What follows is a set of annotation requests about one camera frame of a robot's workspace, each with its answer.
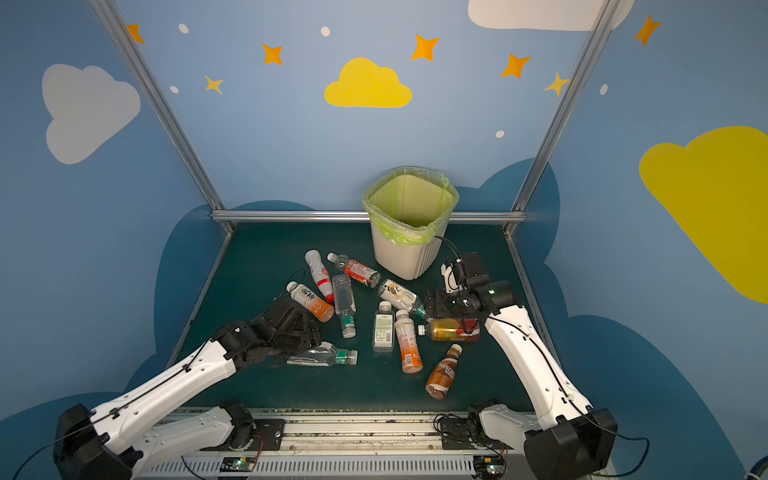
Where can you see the aluminium frame post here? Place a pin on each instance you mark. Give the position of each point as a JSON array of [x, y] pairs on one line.
[[113, 22], [580, 74]]

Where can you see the left controller board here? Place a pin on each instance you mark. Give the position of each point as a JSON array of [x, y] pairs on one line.
[[241, 465]]

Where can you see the white label green cap bottle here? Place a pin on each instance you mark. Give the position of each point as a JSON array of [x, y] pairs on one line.
[[401, 298]]

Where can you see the white waste bin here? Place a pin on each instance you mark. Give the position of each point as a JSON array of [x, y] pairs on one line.
[[407, 247]]

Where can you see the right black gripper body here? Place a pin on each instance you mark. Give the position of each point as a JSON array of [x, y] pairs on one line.
[[444, 303]]

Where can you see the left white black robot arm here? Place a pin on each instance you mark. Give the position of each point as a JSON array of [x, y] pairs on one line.
[[122, 438]]

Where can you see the yellow red tea bottle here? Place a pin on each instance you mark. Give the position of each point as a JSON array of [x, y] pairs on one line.
[[450, 330]]

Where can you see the clear bottle green white label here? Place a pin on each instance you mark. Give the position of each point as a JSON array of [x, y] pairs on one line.
[[383, 328]]

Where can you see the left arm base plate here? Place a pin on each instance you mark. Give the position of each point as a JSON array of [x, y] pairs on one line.
[[260, 434]]

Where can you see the left aluminium frame post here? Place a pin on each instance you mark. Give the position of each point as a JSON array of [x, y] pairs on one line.
[[113, 22]]

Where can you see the white bottle red cap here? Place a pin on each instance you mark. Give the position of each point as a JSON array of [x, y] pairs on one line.
[[320, 275]]

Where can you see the horizontal aluminium frame bar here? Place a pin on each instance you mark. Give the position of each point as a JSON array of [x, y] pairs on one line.
[[271, 216]]

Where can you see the clear bottle red label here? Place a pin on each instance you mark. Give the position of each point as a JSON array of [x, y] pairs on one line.
[[355, 269]]

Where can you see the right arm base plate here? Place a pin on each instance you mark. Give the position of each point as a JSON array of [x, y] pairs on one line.
[[459, 433]]

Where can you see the right aluminium frame post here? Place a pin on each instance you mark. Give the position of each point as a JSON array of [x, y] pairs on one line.
[[580, 74]]

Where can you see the right controller board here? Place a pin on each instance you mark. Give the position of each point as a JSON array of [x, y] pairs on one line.
[[489, 466]]

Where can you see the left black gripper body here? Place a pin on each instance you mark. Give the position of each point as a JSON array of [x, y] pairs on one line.
[[294, 327]]

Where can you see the green plastic bin liner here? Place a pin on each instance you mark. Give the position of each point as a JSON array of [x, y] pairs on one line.
[[409, 205]]

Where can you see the white orange gradient bottle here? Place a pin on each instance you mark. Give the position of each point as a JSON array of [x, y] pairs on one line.
[[411, 361]]

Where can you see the brown coffee bottle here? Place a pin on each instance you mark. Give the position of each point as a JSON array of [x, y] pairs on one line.
[[443, 375]]

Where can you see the controller board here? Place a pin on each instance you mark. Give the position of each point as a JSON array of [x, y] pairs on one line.
[[241, 465], [489, 466]]

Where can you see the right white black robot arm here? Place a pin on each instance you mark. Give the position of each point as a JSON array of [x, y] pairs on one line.
[[565, 437]]

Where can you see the crushed clear bottle green cap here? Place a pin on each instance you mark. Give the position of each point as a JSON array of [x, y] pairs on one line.
[[324, 355]]

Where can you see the white orange label bottle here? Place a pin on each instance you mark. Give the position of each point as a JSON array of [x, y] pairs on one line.
[[317, 306]]

